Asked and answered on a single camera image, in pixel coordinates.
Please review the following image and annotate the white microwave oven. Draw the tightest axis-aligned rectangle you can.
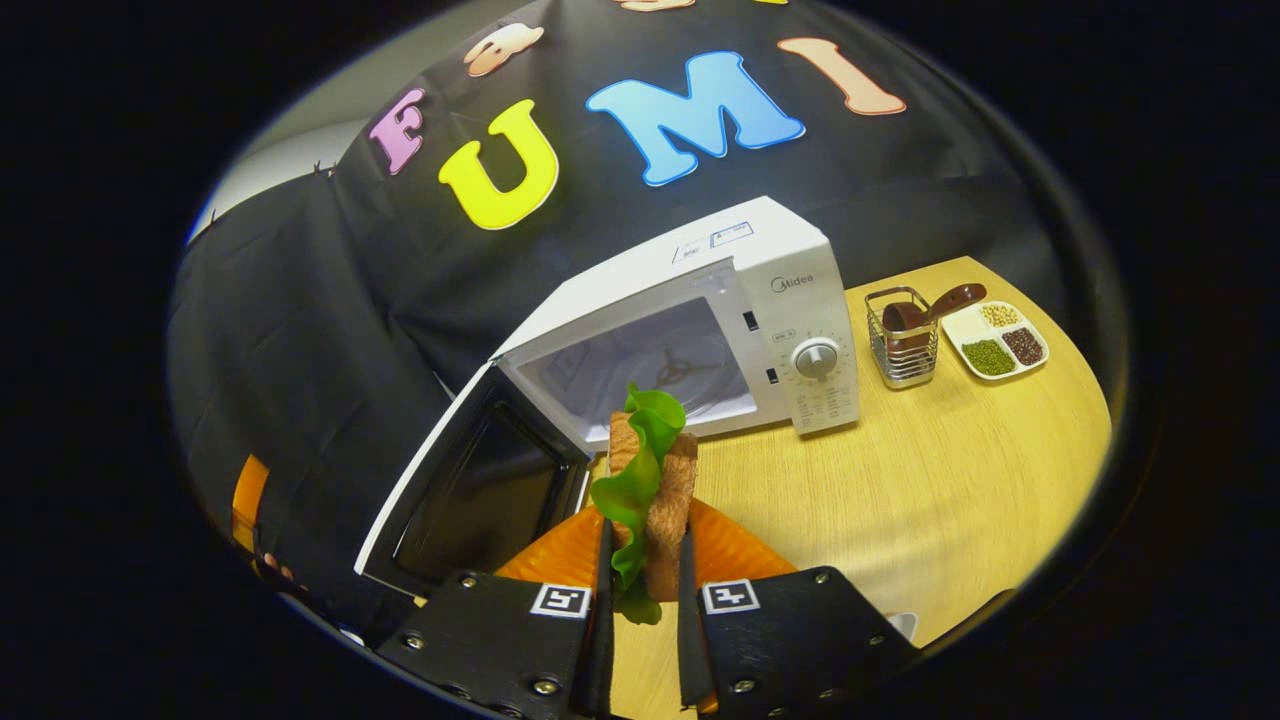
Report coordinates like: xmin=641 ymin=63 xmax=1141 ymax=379
xmin=353 ymin=195 xmax=861 ymax=601

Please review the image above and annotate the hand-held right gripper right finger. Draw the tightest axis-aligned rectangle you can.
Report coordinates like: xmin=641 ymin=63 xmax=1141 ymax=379
xmin=677 ymin=497 xmax=921 ymax=720

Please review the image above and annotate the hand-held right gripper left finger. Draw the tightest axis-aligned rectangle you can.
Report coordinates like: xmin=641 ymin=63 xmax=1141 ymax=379
xmin=375 ymin=505 xmax=616 ymax=720

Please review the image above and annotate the metal wire utensil holder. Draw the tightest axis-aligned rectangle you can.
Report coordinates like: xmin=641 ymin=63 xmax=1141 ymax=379
xmin=865 ymin=287 xmax=941 ymax=390

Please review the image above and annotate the white divided dish of beans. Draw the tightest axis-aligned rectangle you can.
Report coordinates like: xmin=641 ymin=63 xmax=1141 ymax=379
xmin=940 ymin=300 xmax=1051 ymax=382

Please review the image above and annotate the lettuce sandwich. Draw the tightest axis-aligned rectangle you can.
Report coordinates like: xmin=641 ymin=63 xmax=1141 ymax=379
xmin=590 ymin=383 xmax=701 ymax=626

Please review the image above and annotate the brown wooden spoon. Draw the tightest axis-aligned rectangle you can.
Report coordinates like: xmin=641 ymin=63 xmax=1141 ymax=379
xmin=882 ymin=283 xmax=988 ymax=336

